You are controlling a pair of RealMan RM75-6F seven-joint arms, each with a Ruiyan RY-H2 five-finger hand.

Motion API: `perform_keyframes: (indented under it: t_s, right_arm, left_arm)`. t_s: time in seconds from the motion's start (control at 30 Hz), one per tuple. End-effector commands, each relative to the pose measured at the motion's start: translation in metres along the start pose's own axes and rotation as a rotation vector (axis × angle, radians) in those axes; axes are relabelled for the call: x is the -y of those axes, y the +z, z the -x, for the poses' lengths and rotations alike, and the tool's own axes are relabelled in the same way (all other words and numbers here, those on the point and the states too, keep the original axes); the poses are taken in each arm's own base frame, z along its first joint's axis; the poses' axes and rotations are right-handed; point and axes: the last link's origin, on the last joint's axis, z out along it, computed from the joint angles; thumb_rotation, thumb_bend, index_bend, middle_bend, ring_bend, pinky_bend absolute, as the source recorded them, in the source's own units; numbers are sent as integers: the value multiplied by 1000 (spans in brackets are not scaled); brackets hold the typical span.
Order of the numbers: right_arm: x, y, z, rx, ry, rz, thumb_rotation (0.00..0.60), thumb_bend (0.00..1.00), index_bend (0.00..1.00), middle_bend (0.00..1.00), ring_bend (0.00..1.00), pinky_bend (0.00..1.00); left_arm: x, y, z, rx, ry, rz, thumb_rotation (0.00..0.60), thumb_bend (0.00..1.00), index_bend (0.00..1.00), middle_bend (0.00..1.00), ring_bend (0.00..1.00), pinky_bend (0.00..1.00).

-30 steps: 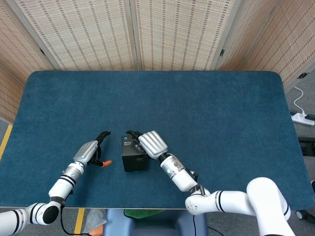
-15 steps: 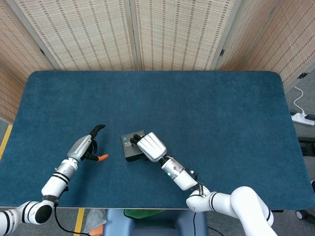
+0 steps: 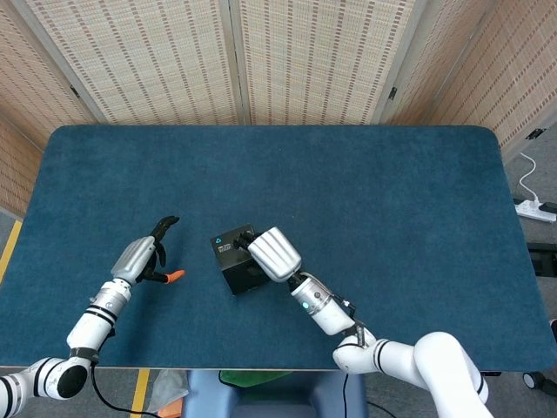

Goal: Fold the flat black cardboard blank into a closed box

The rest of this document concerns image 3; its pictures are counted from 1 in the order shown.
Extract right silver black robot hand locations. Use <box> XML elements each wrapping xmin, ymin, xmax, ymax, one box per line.
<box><xmin>233</xmin><ymin>226</ymin><xmax>304</xmax><ymax>284</ymax></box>

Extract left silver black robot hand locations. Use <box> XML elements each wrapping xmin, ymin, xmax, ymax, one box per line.
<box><xmin>111</xmin><ymin>215</ymin><xmax>187</xmax><ymax>287</ymax></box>

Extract black cardboard folding box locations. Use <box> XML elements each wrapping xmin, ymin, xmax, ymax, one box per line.
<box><xmin>210</xmin><ymin>223</ymin><xmax>272</xmax><ymax>296</ymax></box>

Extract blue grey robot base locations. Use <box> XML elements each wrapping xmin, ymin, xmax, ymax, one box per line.
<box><xmin>180</xmin><ymin>369</ymin><xmax>369</xmax><ymax>418</ymax></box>

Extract blue felt table cover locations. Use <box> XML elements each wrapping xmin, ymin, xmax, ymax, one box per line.
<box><xmin>0</xmin><ymin>125</ymin><xmax>550</xmax><ymax>372</ymax></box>

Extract translucent plastic bag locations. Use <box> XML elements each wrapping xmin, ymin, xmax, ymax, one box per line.
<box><xmin>145</xmin><ymin>369</ymin><xmax>191</xmax><ymax>417</ymax></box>

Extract woven bamboo screen panel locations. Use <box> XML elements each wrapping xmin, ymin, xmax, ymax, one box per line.
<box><xmin>8</xmin><ymin>0</ymin><xmax>252</xmax><ymax>127</ymax></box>
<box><xmin>0</xmin><ymin>117</ymin><xmax>44</xmax><ymax>219</ymax></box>
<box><xmin>0</xmin><ymin>0</ymin><xmax>108</xmax><ymax>152</ymax></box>
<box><xmin>378</xmin><ymin>0</ymin><xmax>557</xmax><ymax>165</ymax></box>
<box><xmin>228</xmin><ymin>0</ymin><xmax>430</xmax><ymax>127</ymax></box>

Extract white power strip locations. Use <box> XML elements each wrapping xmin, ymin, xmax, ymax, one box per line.
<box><xmin>514</xmin><ymin>198</ymin><xmax>557</xmax><ymax>224</ymax></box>

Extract black equipment base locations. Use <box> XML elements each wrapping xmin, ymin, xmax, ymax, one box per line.
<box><xmin>527</xmin><ymin>242</ymin><xmax>557</xmax><ymax>276</ymax></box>

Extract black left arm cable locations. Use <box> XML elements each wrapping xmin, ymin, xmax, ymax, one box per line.
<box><xmin>89</xmin><ymin>363</ymin><xmax>162</xmax><ymax>417</ymax></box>

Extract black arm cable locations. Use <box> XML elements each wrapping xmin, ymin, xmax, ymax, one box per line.
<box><xmin>89</xmin><ymin>363</ymin><xmax>162</xmax><ymax>417</ymax></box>
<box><xmin>341</xmin><ymin>372</ymin><xmax>395</xmax><ymax>418</ymax></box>

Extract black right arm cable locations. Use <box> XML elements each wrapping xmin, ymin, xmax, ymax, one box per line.
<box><xmin>341</xmin><ymin>372</ymin><xmax>395</xmax><ymax>418</ymax></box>

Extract white power cable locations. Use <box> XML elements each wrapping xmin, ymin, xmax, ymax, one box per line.
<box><xmin>519</xmin><ymin>152</ymin><xmax>543</xmax><ymax>206</ymax></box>

